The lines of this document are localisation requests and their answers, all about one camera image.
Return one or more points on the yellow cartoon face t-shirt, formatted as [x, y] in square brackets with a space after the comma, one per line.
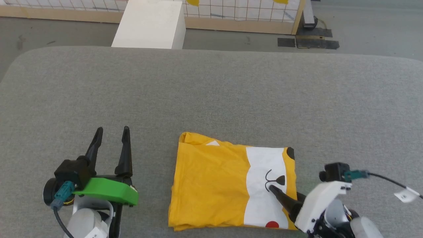
[208, 185]

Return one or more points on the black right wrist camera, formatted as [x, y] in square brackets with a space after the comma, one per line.
[333, 172]

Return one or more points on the white rectangular box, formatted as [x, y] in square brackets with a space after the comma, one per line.
[148, 26]

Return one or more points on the large black floor mat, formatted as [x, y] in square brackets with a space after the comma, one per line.
[315, 39]

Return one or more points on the lemon print grid screen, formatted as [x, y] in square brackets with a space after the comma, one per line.
[231, 11]

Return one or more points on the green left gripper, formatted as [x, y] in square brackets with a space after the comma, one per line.
[109, 191]

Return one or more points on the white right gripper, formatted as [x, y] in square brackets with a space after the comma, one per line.
[320, 201]

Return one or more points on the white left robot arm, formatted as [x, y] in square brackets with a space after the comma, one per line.
[86, 221]

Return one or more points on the grey metal stand leg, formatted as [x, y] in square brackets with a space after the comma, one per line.
[309, 15]

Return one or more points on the grey fabric sofa seat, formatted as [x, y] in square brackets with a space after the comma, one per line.
[231, 92]

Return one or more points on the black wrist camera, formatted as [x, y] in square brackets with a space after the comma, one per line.
[74, 172]
[333, 172]

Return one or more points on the small black floor mat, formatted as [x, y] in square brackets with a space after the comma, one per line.
[286, 42]

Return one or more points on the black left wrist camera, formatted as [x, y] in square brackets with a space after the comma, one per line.
[74, 172]

